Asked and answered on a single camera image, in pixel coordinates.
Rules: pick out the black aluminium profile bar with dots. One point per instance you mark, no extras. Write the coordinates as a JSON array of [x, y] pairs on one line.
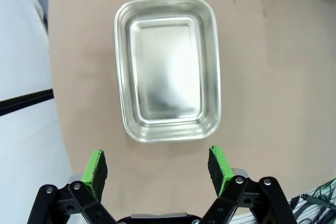
[[26, 102]]

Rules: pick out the white pedestal panel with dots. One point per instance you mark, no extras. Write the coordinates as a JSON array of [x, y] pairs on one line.
[[23, 155]]

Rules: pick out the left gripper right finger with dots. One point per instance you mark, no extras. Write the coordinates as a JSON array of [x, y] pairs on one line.
[[223, 166]]

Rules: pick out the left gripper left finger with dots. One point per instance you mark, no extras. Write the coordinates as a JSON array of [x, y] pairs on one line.
[[90, 171]]

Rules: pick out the rectangular steel container with croissant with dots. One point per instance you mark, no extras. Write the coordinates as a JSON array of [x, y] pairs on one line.
[[168, 64]]

